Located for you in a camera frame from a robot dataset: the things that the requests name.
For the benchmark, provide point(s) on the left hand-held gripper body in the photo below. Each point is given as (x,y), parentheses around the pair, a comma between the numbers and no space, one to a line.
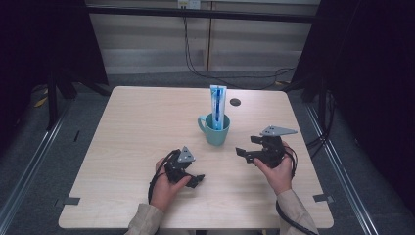
(177,168)

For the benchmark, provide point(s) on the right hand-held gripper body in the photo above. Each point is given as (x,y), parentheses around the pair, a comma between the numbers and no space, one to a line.
(274,151)

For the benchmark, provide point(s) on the teal mug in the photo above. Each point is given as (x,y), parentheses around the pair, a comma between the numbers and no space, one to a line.
(215,135)

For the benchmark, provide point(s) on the blue white toothpaste tube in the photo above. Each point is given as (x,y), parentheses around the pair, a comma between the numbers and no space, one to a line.
(218,104)

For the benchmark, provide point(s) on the person's right hand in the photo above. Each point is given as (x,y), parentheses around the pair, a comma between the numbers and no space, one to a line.
(280,178)

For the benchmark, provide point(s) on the person's left hand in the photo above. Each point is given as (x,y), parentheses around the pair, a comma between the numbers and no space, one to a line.
(164,192)

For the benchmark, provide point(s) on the black round table grommet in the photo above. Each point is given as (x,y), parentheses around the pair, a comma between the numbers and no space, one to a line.
(235,102)

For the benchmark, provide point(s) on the black metal stand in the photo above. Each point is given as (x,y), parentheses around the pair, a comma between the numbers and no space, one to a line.
(323,107)
(52,104)

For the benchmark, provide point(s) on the grey tape piece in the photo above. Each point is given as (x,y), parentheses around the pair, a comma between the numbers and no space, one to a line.
(70,201)
(323,197)

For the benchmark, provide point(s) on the small black tape strip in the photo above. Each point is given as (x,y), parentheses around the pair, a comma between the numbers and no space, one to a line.
(76,136)

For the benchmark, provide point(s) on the dark curtain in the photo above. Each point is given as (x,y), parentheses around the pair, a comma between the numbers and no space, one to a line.
(372,81)
(39,42)

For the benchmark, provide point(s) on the black horizontal bar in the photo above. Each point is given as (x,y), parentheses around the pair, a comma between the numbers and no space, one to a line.
(228,14)

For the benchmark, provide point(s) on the yellow floor scrap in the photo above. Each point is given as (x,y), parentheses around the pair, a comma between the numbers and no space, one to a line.
(40,102)

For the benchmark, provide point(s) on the metal floor rail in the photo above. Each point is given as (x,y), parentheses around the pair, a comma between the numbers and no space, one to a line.
(29,169)
(345,182)

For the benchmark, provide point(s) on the white wall outlet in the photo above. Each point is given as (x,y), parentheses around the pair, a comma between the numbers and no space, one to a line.
(189,4)

